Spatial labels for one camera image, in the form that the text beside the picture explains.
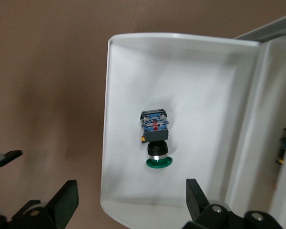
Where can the green push button switch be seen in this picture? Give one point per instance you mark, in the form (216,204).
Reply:
(156,133)

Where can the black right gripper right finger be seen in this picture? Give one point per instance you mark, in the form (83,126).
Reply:
(197,205)

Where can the small black yellow component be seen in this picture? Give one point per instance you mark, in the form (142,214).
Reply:
(284,145)

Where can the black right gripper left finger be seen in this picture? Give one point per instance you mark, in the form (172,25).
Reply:
(59,207)

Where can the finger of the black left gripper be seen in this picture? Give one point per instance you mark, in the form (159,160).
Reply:
(7,157)

